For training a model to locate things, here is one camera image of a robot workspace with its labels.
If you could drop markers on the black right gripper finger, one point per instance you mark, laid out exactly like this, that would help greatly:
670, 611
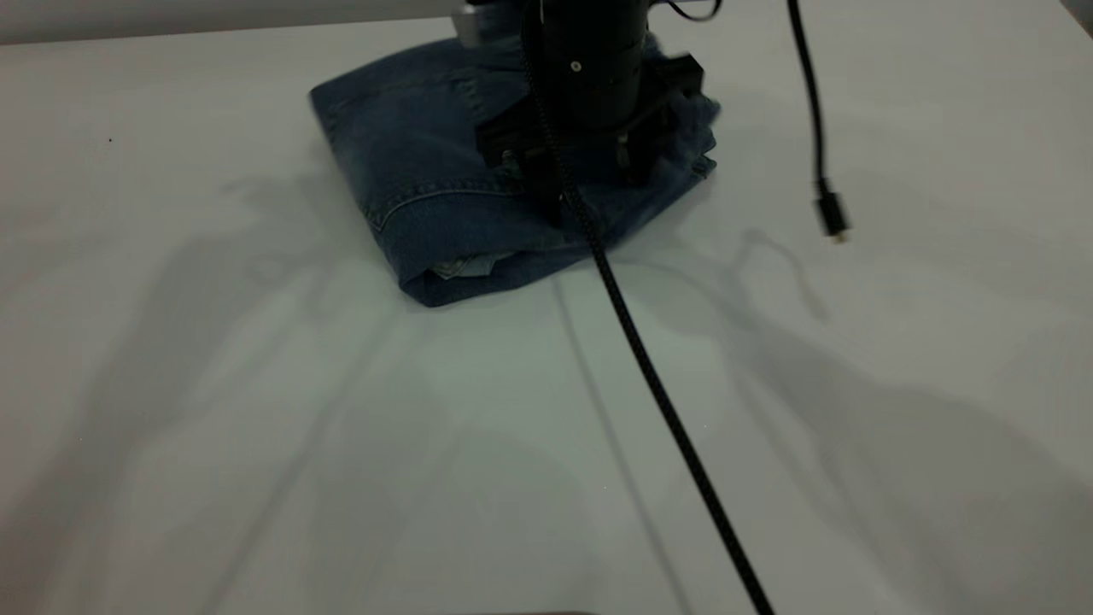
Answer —
538, 192
634, 158

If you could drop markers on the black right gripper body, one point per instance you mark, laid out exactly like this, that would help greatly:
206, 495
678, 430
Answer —
598, 85

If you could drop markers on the blue denim pants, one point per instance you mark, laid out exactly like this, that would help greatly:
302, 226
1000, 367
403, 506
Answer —
410, 154

